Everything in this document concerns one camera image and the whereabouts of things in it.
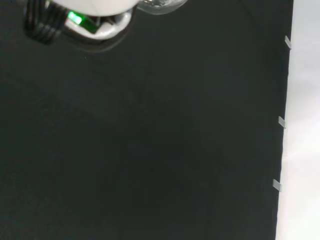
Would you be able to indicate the small grey cloth clip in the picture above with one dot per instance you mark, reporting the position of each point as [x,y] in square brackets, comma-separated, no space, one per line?
[288,42]
[277,185]
[282,122]

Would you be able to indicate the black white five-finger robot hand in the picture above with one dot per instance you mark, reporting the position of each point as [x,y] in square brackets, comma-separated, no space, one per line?
[100,20]

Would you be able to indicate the black bench cloth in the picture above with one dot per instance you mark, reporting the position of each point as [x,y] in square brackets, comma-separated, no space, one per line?
[150,150]

